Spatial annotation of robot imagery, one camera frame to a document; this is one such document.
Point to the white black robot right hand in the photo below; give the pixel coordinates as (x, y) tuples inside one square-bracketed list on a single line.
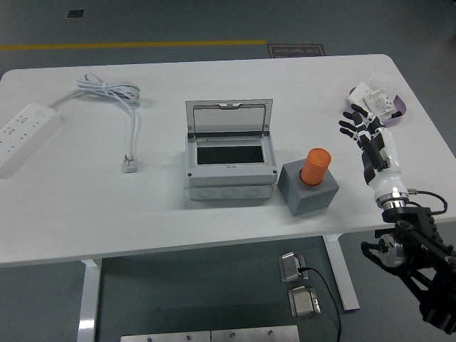
[(388, 171)]

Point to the orange cylinder battery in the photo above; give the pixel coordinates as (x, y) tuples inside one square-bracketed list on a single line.
[(315, 165)]

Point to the transparent hinged box lid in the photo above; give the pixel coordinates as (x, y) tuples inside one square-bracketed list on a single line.
[(228, 119)]

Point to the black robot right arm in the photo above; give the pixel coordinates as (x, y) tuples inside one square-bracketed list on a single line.
[(424, 231)]

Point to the grey plastic junction box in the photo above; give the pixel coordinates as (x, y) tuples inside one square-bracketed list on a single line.
[(228, 178)]

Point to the small black item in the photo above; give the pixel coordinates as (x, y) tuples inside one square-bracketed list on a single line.
[(397, 114)]

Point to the black desk control panel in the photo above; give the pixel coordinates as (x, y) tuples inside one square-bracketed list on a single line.
[(380, 234)]

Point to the purple tray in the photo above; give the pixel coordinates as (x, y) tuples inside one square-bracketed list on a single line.
[(400, 105)]

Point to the white socket module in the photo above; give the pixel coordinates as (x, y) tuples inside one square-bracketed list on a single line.
[(379, 101)]

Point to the small white carton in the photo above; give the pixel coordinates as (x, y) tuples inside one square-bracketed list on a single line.
[(358, 94)]

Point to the grey block holder with hole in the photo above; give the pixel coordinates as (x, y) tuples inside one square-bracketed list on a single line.
[(310, 203)]

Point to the clear plastic bag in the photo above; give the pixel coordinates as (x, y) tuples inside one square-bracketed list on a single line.
[(384, 80)]

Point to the white table leg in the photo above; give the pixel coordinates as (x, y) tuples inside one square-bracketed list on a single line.
[(89, 295), (343, 274)]

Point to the open metal floor socket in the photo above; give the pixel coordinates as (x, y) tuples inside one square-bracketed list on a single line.
[(290, 267), (303, 302)]

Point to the dark floor sign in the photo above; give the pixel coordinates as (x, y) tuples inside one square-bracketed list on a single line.
[(297, 51)]

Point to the metal floor plate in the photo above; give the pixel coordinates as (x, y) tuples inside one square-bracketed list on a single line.
[(254, 334), (165, 337)]

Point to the dark square floor cover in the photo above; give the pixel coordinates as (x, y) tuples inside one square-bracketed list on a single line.
[(75, 13)]

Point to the white power strip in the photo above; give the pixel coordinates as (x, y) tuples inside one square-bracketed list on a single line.
[(25, 128)]

